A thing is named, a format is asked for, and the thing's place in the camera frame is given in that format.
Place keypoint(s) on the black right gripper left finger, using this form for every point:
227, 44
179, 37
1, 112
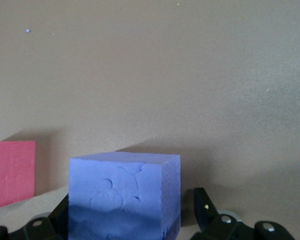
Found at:
40, 227

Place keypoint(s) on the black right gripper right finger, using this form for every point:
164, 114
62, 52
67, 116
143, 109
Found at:
207, 217

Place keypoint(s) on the red foam cube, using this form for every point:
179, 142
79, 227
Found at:
12, 172

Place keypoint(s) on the purple foam cube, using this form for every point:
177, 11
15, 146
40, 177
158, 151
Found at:
125, 197

